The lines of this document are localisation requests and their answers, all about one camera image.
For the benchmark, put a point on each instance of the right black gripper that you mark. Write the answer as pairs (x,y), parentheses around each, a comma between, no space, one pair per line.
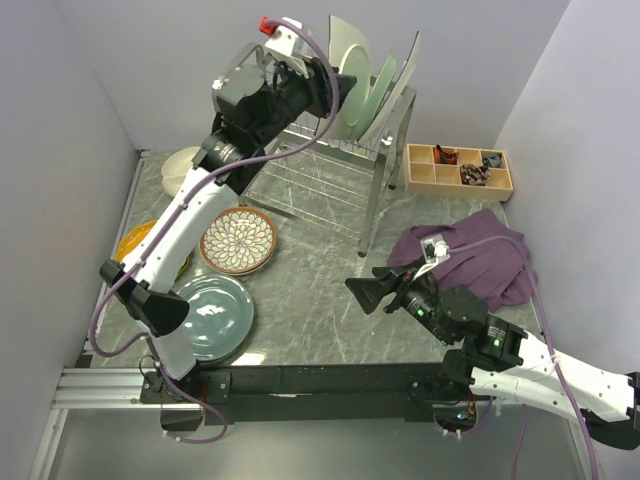
(368,290)

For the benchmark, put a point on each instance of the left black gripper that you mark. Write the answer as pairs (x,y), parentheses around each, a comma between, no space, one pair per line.
(317,82)

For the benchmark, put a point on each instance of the cream square plate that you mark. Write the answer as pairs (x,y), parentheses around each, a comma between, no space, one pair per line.
(349,50)

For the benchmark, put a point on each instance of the dark brown rimmed plate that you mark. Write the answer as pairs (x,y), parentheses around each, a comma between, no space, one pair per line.
(210,354)

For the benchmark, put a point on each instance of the floral patterned plate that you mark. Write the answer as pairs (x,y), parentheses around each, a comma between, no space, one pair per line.
(237,256)
(239,222)

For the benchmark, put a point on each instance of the dark teal round plate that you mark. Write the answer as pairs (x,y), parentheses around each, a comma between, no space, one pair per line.
(220,310)

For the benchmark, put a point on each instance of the cream divided plate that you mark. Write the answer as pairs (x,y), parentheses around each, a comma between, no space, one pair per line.
(175,168)

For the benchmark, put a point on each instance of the orange dotted scalloped plate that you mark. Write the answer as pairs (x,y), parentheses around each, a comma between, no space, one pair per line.
(132,239)

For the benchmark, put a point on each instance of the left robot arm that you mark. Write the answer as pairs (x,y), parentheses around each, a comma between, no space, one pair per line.
(251,109)

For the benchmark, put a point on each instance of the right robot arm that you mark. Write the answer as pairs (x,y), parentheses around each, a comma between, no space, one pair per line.
(491,356)

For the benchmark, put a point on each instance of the steel dish rack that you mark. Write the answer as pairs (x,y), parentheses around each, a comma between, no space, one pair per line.
(334,184)

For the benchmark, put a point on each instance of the light green plate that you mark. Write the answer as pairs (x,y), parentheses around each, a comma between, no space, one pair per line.
(376,108)

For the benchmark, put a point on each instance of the white square plate black rim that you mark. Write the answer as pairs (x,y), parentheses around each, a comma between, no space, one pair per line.
(397,87)

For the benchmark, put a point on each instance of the black base beam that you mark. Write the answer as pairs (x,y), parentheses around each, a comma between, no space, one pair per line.
(327,392)

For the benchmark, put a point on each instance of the purple cloth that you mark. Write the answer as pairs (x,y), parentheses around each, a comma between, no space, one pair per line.
(492,268)

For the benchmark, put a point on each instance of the orange black item in tray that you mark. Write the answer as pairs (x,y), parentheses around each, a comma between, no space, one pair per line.
(445,155)

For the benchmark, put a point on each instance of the patterned cloth item in tray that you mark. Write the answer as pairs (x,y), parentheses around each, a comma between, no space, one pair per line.
(474,175)

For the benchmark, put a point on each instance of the wooden compartment tray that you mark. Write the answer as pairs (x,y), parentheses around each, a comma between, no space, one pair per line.
(424,176)

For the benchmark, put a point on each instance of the grey item in tray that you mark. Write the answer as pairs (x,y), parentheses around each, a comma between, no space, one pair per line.
(493,161)

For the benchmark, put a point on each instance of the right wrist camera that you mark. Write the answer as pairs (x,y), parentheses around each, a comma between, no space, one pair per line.
(435,252)

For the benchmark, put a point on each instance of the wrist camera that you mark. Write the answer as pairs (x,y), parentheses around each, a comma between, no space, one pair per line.
(435,252)
(286,46)

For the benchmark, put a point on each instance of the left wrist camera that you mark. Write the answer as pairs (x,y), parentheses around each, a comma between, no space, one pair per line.
(286,46)

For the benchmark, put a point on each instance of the aluminium rail frame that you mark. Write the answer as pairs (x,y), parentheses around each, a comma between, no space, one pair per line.
(95,389)

